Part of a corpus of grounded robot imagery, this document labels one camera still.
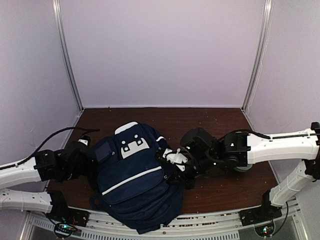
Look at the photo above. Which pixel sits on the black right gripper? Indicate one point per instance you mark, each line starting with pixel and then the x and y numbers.
pixel 180 180

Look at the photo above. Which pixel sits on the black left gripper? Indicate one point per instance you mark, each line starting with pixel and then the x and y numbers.
pixel 91 170

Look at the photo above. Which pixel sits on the navy blue student backpack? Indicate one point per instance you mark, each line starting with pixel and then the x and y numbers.
pixel 130 183

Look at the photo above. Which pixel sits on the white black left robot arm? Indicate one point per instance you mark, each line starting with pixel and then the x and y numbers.
pixel 40 166

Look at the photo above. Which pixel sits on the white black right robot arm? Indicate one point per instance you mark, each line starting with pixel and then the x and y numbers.
pixel 240 149

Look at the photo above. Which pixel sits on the pale blue ceramic bowl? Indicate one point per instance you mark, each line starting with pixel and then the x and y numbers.
pixel 243 169

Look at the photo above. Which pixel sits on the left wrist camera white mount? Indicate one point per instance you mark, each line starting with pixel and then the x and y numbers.
pixel 85 139

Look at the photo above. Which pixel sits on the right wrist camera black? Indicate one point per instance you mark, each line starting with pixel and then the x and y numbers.
pixel 174 157

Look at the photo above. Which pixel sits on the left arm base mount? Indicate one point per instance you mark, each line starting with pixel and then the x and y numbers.
pixel 65 219

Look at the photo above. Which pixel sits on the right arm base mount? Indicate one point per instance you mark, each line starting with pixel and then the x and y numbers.
pixel 263 217

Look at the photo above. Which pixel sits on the right aluminium corner post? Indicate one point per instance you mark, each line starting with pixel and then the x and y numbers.
pixel 262 42

